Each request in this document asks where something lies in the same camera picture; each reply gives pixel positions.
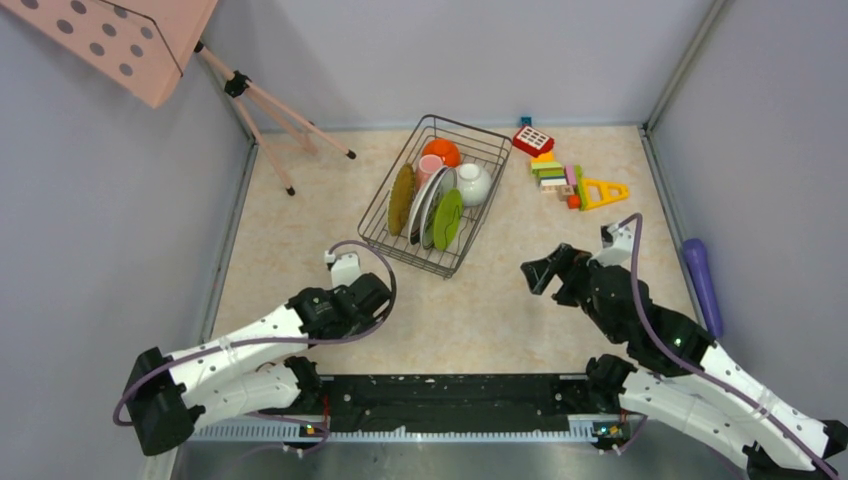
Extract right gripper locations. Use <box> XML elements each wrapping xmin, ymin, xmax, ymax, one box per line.
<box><xmin>520</xmin><ymin>242</ymin><xmax>623</xmax><ymax>343</ymax></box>

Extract white plate green red rim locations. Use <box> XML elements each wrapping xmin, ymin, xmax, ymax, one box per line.
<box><xmin>406</xmin><ymin>166</ymin><xmax>447</xmax><ymax>246</ymax></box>

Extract white ceramic bowl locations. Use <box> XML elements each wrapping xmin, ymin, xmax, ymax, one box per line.
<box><xmin>456</xmin><ymin>163</ymin><xmax>492</xmax><ymax>207</ymax></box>

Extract woven bamboo tray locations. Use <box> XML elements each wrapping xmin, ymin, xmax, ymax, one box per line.
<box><xmin>387</xmin><ymin>164</ymin><xmax>415</xmax><ymax>236</ymax></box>

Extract grey wire dish rack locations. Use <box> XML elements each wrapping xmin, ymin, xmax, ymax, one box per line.
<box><xmin>357</xmin><ymin>114</ymin><xmax>513</xmax><ymax>279</ymax></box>

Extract white plate red characters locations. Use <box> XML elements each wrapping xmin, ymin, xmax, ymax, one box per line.
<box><xmin>420</xmin><ymin>166</ymin><xmax>457</xmax><ymax>249</ymax></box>

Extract orange bowl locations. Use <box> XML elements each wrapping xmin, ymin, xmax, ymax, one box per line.
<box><xmin>421</xmin><ymin>138</ymin><xmax>462</xmax><ymax>168</ymax></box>

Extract white cup pink handle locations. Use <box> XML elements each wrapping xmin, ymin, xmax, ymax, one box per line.
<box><xmin>415</xmin><ymin>154</ymin><xmax>443</xmax><ymax>191</ymax></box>

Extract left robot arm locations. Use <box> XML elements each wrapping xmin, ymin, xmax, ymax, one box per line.
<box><xmin>113</xmin><ymin>265</ymin><xmax>398</xmax><ymax>457</ymax></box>

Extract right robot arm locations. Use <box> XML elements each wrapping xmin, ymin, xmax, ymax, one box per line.
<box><xmin>520</xmin><ymin>213</ymin><xmax>847</xmax><ymax>479</ymax></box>

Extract stack of coloured blocks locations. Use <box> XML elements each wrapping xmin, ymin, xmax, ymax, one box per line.
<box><xmin>530</xmin><ymin>151</ymin><xmax>584</xmax><ymax>210</ymax></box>

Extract yellow toy triangle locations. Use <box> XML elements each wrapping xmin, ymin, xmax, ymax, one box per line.
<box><xmin>579</xmin><ymin>178</ymin><xmax>630</xmax><ymax>211</ymax></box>

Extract red toy block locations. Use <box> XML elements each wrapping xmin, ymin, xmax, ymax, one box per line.
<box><xmin>512</xmin><ymin>125</ymin><xmax>555</xmax><ymax>157</ymax></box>

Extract pink tripod stand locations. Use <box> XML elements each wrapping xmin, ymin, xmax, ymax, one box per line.
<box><xmin>194</xmin><ymin>40</ymin><xmax>357</xmax><ymax>196</ymax></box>

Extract pink perforated board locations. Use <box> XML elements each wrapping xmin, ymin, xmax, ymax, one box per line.
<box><xmin>1</xmin><ymin>0</ymin><xmax>218</xmax><ymax>108</ymax></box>

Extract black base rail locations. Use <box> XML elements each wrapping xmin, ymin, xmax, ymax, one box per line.
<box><xmin>258</xmin><ymin>372</ymin><xmax>654</xmax><ymax>446</ymax></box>

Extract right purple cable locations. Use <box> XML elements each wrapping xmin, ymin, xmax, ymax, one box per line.
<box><xmin>616</xmin><ymin>213</ymin><xmax>843</xmax><ymax>480</ymax></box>

